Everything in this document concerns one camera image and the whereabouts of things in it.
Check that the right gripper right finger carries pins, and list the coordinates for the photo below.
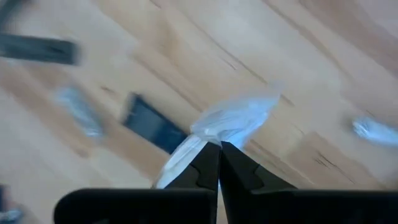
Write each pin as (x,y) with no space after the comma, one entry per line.
(280,208)

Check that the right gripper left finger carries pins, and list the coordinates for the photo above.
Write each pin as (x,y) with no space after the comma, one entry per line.
(186,205)

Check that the navy blue toiletry tube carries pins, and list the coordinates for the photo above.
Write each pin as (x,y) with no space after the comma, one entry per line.
(152,124)
(37,49)

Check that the clear bag with round print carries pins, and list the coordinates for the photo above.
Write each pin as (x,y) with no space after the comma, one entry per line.
(236,121)

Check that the long clear packet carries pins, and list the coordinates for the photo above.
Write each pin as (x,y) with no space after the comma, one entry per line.
(9,215)

